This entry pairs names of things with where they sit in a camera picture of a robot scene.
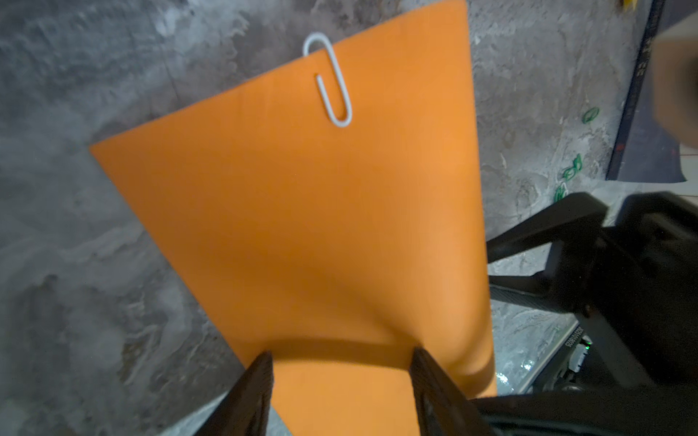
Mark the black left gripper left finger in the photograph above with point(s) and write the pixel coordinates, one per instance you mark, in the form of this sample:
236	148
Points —
245	409

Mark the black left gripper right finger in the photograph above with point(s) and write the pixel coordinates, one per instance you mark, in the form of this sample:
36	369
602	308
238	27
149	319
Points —
440	406

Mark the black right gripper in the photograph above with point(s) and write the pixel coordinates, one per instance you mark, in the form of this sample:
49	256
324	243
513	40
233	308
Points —
639	281

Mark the green paperclip side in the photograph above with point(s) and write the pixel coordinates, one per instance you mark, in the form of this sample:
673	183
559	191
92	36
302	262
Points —
569	173
578	163

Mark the green paperclip top edge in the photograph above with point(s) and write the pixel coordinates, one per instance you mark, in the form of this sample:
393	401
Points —
590	115

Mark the orange paper document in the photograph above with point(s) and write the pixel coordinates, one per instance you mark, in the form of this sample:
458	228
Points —
338	250

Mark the white paperclip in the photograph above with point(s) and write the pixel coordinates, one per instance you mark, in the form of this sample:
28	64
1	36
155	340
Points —
324	41

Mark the dark navy book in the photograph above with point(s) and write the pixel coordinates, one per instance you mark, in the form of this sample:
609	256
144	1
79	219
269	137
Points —
643	151

